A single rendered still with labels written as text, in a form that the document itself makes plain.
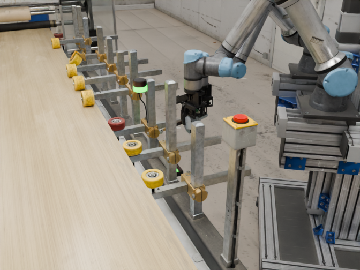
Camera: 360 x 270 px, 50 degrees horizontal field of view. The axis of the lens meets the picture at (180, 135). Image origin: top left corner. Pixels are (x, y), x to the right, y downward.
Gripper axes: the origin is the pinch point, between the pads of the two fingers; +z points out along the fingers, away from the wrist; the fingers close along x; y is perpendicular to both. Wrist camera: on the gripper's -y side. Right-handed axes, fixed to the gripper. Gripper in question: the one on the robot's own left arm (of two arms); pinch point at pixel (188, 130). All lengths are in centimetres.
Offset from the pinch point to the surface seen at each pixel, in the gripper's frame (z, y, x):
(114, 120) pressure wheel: 0.4, -31.5, -17.1
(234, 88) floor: 91, -176, 254
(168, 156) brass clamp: 6.1, 2.9, -14.5
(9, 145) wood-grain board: 1, -43, -62
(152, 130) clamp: 5.1, -18.4, -5.6
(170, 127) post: -6.7, 2.6, -13.2
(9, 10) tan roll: -17, -257, 27
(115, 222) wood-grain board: 1, 28, -58
